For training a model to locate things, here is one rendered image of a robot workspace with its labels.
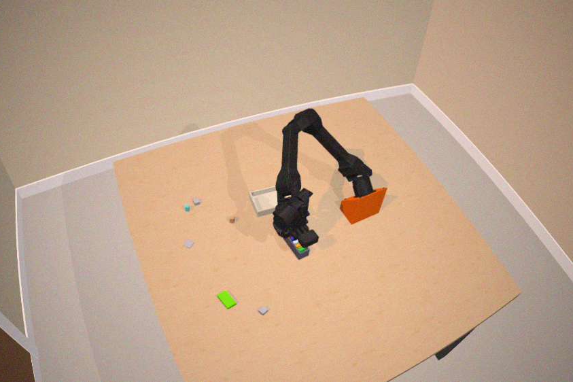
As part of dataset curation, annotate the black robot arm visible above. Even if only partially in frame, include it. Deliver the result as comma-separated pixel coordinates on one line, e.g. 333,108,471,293
273,108,376,239

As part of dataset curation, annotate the green rectangular block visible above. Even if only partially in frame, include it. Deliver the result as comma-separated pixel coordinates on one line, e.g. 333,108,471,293
217,290,236,310

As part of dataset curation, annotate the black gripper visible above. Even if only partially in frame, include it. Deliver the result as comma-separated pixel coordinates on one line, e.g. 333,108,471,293
292,212,319,248

